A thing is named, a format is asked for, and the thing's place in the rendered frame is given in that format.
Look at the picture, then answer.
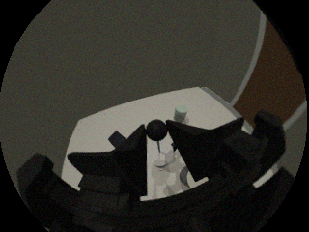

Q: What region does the glass french press with black knob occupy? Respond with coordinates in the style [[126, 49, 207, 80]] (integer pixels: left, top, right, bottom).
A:
[[146, 120, 177, 170]]

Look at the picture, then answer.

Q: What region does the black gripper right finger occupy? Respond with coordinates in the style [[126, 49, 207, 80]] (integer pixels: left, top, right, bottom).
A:
[[166, 117, 244, 182]]

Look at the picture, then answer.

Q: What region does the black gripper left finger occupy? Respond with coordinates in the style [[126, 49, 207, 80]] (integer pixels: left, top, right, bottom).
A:
[[66, 124, 148, 197]]

